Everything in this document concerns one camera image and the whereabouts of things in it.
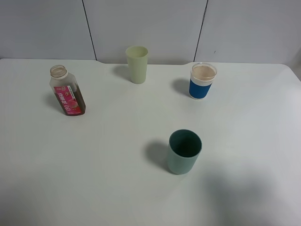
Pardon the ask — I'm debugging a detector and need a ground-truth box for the pink label drink bottle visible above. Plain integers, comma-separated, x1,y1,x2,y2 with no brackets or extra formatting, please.
49,65,86,116

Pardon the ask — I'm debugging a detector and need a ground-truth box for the pale yellow plastic cup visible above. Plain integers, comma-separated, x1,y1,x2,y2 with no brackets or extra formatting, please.
126,46,148,84

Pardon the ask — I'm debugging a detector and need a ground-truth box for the blue sleeve paper cup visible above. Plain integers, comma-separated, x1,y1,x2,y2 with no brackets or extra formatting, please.
189,63,217,100

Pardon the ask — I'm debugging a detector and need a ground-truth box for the teal green plastic cup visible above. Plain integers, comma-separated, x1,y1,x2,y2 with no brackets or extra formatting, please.
166,129,202,175

